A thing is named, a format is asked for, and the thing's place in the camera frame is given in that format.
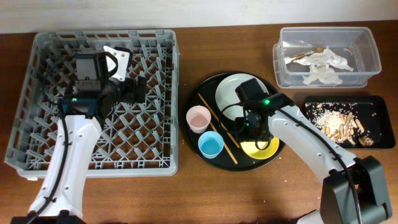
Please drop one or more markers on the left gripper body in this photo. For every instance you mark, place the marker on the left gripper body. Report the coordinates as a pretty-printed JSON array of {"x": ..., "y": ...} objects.
[{"x": 124, "y": 91}]

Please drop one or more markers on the wooden chopstick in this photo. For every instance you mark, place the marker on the wooden chopstick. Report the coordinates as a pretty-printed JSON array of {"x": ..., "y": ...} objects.
[
  {"x": 225, "y": 146},
  {"x": 213, "y": 113}
]

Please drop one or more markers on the yellow bowl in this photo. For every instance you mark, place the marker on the yellow bowl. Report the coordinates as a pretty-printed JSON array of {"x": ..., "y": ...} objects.
[{"x": 265, "y": 151}]

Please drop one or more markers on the grey round plate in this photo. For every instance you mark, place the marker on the grey round plate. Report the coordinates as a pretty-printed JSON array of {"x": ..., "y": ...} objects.
[{"x": 225, "y": 94}]

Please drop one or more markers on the blue cup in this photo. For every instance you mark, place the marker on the blue cup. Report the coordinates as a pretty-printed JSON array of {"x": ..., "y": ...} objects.
[{"x": 210, "y": 144}]

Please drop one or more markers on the food scraps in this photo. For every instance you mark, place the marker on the food scraps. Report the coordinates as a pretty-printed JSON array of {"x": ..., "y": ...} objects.
[{"x": 339, "y": 122}]

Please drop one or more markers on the gold foil wrapper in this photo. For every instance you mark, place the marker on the gold foil wrapper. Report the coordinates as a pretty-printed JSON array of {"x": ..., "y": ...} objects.
[{"x": 288, "y": 60}]

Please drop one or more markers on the black rectangular tray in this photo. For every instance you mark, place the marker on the black rectangular tray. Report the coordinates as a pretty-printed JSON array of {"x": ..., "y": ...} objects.
[{"x": 370, "y": 111}]

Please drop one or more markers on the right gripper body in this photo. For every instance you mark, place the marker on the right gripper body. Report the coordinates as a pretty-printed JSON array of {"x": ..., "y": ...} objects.
[{"x": 247, "y": 132}]

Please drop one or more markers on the upper wooden chopstick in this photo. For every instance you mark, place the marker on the upper wooden chopstick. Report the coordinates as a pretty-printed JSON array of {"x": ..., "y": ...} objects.
[{"x": 213, "y": 113}]

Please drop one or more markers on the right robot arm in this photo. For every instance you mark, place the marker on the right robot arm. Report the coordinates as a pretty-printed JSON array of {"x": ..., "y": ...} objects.
[{"x": 354, "y": 190}]

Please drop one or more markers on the round black tray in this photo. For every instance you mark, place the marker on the round black tray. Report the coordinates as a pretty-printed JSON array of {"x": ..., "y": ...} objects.
[{"x": 207, "y": 89}]

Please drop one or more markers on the pink cup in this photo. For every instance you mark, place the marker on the pink cup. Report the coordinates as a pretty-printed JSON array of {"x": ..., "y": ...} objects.
[{"x": 198, "y": 118}]

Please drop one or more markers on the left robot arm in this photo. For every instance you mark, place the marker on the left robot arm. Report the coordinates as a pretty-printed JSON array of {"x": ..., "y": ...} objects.
[{"x": 88, "y": 100}]

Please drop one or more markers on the white napkin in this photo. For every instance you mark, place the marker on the white napkin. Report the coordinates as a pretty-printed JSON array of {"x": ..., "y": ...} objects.
[{"x": 322, "y": 67}]

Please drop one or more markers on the grey dishwasher rack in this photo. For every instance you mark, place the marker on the grey dishwasher rack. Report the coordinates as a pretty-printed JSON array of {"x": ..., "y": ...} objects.
[{"x": 138, "y": 139}]

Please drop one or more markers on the lower wooden chopstick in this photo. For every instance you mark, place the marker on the lower wooden chopstick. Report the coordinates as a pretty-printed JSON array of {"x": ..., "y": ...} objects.
[{"x": 225, "y": 146}]

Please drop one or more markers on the clear plastic bin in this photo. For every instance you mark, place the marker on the clear plastic bin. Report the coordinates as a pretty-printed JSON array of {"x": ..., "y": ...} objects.
[{"x": 356, "y": 44}]

